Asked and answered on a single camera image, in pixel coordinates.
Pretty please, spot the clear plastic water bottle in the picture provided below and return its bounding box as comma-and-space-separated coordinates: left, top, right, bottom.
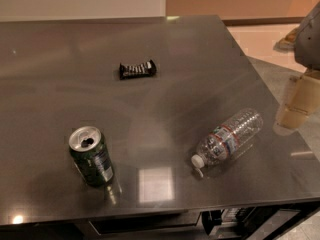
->
191, 108, 263, 169

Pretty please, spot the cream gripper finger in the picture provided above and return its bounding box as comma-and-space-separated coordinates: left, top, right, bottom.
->
277, 69, 320, 129

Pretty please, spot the green soda can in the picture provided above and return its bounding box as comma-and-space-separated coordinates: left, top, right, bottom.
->
69, 126, 114, 187

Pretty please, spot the black equipment under table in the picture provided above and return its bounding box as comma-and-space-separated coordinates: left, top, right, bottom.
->
201, 206, 303, 240

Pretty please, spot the black rxbar chocolate wrapper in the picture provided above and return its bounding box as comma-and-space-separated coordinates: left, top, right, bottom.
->
119, 60, 157, 80

